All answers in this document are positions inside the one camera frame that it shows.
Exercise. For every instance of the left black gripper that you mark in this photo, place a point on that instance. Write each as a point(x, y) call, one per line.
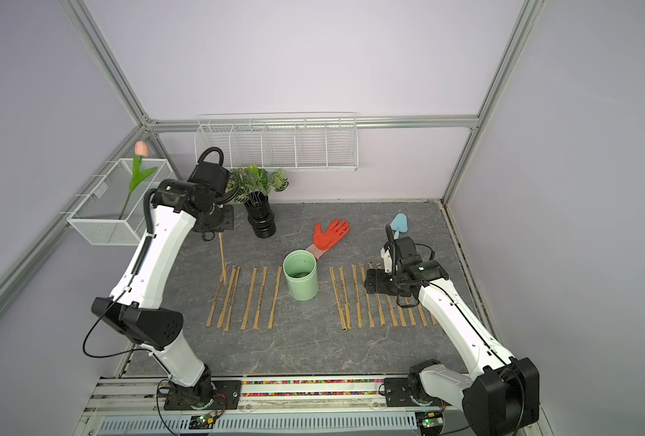
point(228, 223)

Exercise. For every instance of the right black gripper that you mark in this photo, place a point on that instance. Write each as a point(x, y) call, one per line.
point(375, 276)

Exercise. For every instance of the eighteenth brown paper straw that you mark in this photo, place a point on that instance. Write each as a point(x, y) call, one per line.
point(222, 255)

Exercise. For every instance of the seventeenth brown paper straw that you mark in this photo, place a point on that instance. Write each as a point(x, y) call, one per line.
point(216, 298)

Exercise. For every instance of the fifteenth brown paper straw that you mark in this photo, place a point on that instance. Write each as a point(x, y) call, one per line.
point(231, 302)

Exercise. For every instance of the thirteenth brown paper straw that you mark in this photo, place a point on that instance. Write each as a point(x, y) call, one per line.
point(260, 300)

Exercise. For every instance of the twelfth brown paper straw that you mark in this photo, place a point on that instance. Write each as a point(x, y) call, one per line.
point(271, 321)

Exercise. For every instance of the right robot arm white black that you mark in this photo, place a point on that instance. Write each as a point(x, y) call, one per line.
point(498, 393)

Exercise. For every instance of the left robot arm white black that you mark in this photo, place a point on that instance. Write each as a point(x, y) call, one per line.
point(135, 306)

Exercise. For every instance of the mint green storage cup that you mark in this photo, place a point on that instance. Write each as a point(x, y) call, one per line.
point(300, 271)

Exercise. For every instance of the black plant pot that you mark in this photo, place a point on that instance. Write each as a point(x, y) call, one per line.
point(261, 217)

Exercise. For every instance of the green artificial plant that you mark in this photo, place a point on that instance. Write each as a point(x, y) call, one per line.
point(254, 184)

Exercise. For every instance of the teal small spatula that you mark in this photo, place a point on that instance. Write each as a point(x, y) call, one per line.
point(399, 225)

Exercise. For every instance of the red hand-shaped scraper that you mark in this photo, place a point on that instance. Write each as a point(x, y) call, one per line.
point(325, 240)

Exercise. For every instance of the pink artificial tulip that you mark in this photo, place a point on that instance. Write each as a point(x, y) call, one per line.
point(138, 174)

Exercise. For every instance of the white mesh basket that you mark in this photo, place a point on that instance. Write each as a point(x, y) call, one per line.
point(96, 216)

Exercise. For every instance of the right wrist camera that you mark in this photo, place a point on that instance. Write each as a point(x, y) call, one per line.
point(400, 255)

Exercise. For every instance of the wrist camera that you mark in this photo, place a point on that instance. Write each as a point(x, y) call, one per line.
point(400, 255)
point(212, 175)

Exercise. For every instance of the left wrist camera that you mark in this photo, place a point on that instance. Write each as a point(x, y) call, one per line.
point(212, 175)

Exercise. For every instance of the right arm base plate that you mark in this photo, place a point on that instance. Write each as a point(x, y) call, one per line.
point(407, 391)

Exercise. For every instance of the white wire wall shelf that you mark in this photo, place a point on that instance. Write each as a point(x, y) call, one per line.
point(317, 141)

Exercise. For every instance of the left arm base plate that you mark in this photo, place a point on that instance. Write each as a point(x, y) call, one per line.
point(217, 395)

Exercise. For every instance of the aluminium front rail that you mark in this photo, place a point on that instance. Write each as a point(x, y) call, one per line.
point(287, 394)

